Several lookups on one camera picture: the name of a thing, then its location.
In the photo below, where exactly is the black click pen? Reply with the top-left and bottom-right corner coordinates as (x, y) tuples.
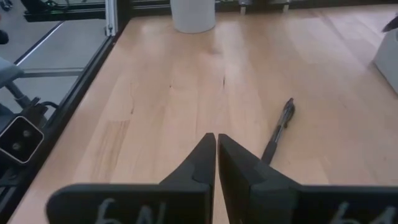
(260, 97), (296, 166)

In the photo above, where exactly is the green plant in white pot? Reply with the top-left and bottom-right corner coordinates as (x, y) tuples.
(169, 0), (216, 34)

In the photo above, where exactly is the small silver depth camera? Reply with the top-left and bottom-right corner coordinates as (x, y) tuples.
(0, 115), (45, 165)

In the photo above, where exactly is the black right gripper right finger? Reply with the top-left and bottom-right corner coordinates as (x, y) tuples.
(217, 133), (398, 224)

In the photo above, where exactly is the black aluminium table frame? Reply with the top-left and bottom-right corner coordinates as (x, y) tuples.
(0, 0), (398, 224)

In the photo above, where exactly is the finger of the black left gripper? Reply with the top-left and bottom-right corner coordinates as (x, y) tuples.
(381, 14), (398, 34)

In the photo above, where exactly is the silver aluminium extrusion bar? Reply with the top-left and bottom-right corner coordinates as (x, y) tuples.
(104, 0), (119, 37)

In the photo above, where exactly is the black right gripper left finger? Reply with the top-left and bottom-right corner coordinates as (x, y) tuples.
(45, 133), (217, 224)

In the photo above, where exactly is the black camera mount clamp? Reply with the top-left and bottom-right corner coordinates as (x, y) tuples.
(18, 96), (60, 125)

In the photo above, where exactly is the white plastic bin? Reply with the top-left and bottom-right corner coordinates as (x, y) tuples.
(372, 29), (398, 95)

